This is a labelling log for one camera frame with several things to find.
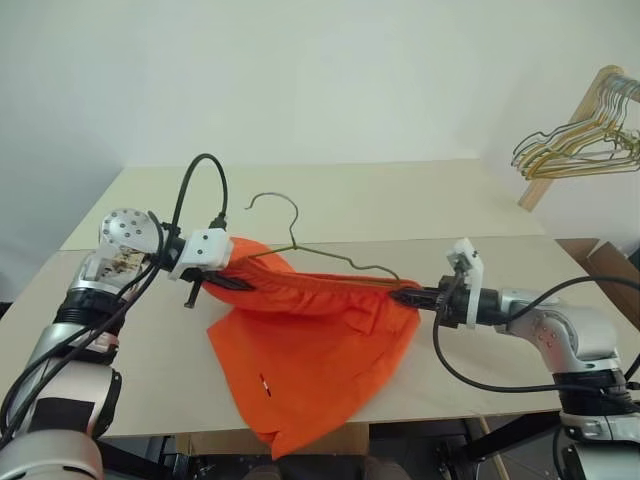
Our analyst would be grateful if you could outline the wooden clothes rack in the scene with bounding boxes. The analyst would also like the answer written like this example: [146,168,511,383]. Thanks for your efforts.
[517,63,640,212]

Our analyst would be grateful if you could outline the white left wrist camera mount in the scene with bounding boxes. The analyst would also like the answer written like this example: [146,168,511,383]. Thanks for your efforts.
[171,227,234,280]

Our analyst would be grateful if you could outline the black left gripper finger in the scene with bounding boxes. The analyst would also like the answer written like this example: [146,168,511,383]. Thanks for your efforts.
[201,273,257,293]

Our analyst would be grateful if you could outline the wooden stick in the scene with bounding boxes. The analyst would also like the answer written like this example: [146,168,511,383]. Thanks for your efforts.
[478,416,508,480]

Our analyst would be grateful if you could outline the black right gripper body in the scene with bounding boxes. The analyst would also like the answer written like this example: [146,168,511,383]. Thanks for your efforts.
[432,273,469,329]

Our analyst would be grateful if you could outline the open brown cardboard box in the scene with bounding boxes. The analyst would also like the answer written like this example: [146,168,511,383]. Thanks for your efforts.
[555,238,640,302]

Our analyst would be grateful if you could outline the grey wire hanger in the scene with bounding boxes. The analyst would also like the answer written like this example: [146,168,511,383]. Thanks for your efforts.
[510,74,640,174]

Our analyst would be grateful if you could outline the black metal table frame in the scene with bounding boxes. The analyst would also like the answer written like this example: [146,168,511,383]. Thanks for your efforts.
[94,408,567,480]

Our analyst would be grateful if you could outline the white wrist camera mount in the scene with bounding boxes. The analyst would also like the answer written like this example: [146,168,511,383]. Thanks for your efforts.
[445,237,485,330]
[171,227,234,280]

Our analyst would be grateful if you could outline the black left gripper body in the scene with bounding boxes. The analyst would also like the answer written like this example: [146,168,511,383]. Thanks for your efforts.
[178,266,227,310]

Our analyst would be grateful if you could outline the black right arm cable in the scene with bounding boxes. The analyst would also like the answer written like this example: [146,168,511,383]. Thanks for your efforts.
[431,269,640,392]

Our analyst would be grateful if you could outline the bunch of wire hangers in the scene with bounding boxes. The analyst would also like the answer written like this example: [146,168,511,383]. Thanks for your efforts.
[519,79,640,181]

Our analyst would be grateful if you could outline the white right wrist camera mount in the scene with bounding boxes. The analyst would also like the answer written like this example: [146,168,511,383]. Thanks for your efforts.
[445,237,485,330]

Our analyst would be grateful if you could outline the green wire hanger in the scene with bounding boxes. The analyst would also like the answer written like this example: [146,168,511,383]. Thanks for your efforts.
[243,191,416,291]

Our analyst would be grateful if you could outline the orange shorts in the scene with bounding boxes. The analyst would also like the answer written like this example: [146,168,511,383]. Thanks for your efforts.
[206,237,425,461]

